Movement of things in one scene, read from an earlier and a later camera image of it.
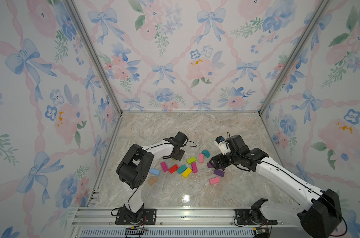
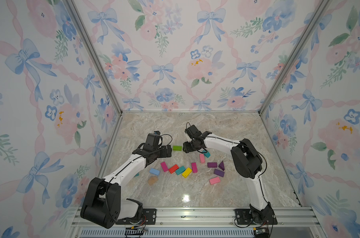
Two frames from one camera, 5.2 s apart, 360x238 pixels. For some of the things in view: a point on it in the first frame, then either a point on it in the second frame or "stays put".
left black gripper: x=180 y=155 → x=164 y=153
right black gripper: x=222 y=163 → x=186 y=148
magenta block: x=164 y=166 stays put
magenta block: x=194 y=168 stays put
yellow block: x=187 y=172 stays put
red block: x=173 y=169 stays put
